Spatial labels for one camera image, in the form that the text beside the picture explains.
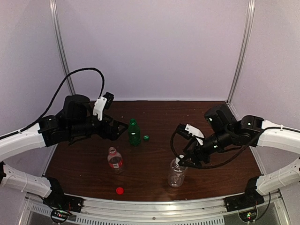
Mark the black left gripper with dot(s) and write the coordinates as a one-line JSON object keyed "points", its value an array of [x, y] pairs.
{"points": [[113, 134]]}

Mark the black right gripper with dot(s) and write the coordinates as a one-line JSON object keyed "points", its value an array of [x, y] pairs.
{"points": [[192, 154]]}

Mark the green plastic bottle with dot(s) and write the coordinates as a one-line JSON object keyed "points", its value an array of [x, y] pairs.
{"points": [[134, 133]]}

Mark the green bottle cap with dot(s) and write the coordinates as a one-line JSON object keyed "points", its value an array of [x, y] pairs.
{"points": [[146, 138]]}

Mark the clear bottle white cap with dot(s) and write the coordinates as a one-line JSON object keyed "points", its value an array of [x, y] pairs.
{"points": [[176, 174]]}

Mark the clear bottle red label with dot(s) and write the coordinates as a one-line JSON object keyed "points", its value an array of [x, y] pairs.
{"points": [[115, 160]]}

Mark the red bottle cap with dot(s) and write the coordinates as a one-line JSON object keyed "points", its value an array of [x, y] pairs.
{"points": [[120, 190]]}

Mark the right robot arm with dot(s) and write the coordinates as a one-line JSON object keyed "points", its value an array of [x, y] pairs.
{"points": [[249, 131]]}

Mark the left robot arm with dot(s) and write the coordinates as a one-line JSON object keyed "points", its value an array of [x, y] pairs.
{"points": [[77, 121]]}

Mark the right circuit board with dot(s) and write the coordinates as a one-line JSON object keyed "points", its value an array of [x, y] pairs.
{"points": [[248, 216]]}

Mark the circuit board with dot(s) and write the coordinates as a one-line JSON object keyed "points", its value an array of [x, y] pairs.
{"points": [[59, 216], [248, 216]]}

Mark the left circuit board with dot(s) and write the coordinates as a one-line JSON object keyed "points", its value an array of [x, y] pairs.
{"points": [[59, 216]]}

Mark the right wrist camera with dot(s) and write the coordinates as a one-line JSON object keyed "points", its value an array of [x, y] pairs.
{"points": [[188, 131]]}

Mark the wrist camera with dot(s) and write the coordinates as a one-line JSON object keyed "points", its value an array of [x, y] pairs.
{"points": [[188, 131], [103, 102]]}

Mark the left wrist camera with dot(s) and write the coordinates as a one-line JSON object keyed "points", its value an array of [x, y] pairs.
{"points": [[103, 102]]}

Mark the front aluminium frame rail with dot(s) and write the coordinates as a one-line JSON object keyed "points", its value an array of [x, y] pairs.
{"points": [[207, 211]]}

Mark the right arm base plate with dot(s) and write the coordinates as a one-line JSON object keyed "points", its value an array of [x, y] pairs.
{"points": [[242, 201]]}

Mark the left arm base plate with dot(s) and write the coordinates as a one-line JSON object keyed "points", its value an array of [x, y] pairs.
{"points": [[65, 202]]}

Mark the left rear aluminium post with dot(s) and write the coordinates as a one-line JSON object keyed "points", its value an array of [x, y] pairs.
{"points": [[58, 36]]}

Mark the aluminium post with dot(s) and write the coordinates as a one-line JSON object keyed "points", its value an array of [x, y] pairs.
{"points": [[250, 14], [58, 36]]}

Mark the right rear aluminium post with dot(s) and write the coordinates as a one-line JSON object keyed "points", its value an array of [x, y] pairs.
{"points": [[250, 14]]}

